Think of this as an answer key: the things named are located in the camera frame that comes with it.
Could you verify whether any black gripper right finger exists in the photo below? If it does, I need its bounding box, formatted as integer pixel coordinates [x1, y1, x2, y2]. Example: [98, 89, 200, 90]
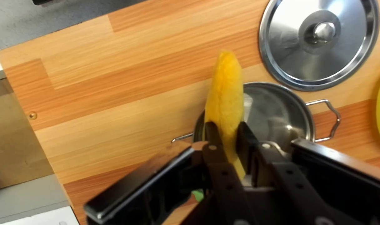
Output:
[235, 121, 380, 225]

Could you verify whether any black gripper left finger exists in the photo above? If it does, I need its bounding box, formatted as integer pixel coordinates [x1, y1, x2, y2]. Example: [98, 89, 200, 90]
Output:
[83, 120, 258, 225]

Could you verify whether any yellow banana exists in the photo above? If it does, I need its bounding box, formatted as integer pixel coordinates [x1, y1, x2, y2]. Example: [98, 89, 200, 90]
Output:
[204, 50, 247, 180]

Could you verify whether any wooden counter board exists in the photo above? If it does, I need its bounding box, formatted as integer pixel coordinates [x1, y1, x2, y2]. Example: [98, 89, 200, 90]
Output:
[0, 0, 380, 225]

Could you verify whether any small steel pot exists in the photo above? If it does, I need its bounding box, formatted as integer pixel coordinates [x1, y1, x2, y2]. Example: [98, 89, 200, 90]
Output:
[170, 81, 343, 167]

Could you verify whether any steel pot lid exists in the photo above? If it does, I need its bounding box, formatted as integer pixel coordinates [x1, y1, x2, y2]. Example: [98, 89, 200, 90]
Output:
[258, 0, 380, 92]

